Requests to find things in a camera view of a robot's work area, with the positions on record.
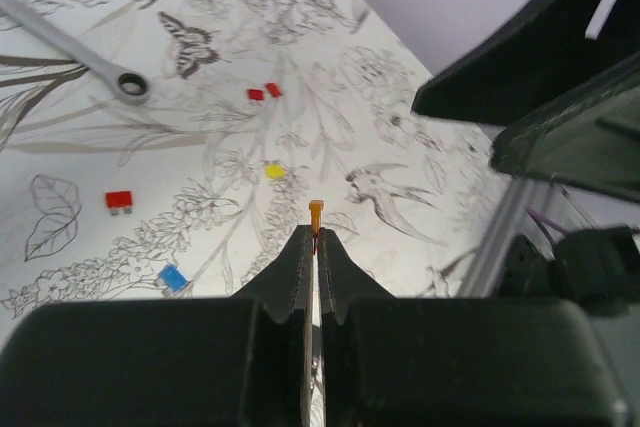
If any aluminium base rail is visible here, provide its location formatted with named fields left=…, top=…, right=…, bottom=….
left=457, top=178, right=553, bottom=298

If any silver ratchet wrench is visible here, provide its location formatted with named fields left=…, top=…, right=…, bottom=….
left=1, top=0, right=150, bottom=106

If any orange blade fuse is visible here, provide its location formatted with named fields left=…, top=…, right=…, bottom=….
left=309, top=199, right=324, bottom=239

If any blue blade fuse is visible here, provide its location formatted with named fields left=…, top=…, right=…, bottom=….
left=154, top=264, right=189, bottom=297

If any red blade fuse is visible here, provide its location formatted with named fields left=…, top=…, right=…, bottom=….
left=105, top=191, right=134, bottom=215
left=265, top=82, right=283, bottom=98
left=247, top=89, right=265, bottom=101

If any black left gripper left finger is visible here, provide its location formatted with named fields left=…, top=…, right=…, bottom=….
left=231, top=225, right=313, bottom=324

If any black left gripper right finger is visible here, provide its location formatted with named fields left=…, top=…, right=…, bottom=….
left=317, top=228, right=393, bottom=324

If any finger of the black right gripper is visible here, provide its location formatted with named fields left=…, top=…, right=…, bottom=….
left=412, top=0, right=639, bottom=126
left=490, top=53, right=639, bottom=202

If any yellow blade fuse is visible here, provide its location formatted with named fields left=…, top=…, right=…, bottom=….
left=264, top=163, right=287, bottom=179

